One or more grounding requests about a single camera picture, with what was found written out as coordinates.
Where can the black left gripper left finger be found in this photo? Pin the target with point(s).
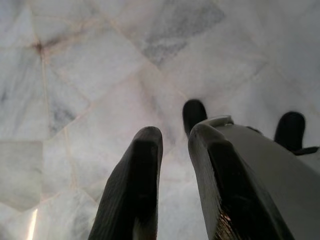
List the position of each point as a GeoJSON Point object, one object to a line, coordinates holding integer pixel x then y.
{"type": "Point", "coordinates": [130, 187]}

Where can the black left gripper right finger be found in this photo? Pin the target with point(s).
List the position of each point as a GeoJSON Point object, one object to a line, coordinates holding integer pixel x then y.
{"type": "Point", "coordinates": [225, 187]}

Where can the grey black robot right leg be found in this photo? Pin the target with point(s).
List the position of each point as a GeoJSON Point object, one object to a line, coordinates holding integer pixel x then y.
{"type": "Point", "coordinates": [290, 130]}

